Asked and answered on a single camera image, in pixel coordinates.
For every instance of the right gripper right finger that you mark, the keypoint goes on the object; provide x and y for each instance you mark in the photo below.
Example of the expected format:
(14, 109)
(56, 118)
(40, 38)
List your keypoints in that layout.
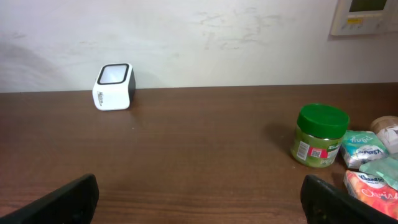
(324, 203)

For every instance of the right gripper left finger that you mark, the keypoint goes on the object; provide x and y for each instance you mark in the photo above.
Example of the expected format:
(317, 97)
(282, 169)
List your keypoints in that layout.
(72, 203)

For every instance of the orange tissue pack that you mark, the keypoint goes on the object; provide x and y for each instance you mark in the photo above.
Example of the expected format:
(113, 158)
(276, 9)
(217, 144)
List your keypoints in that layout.
(373, 191)

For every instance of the small teal tissue pack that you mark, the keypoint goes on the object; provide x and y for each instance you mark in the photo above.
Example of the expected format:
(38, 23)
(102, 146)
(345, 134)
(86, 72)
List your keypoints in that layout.
(360, 147)

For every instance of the teal wipes packet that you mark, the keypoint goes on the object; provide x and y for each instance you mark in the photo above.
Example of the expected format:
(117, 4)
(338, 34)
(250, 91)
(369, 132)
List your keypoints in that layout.
(385, 168)

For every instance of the green lid jar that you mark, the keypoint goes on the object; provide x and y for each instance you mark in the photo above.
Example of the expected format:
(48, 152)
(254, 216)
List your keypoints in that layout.
(318, 134)

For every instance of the white tube with tan cap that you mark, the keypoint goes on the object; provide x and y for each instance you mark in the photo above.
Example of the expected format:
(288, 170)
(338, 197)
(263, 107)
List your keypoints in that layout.
(385, 129)

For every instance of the white barcode scanner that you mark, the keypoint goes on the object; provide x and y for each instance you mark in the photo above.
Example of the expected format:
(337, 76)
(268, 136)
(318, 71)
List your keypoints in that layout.
(114, 87)

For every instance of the beige wall control panel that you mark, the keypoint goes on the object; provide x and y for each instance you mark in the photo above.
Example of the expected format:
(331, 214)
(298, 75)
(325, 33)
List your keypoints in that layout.
(364, 17)

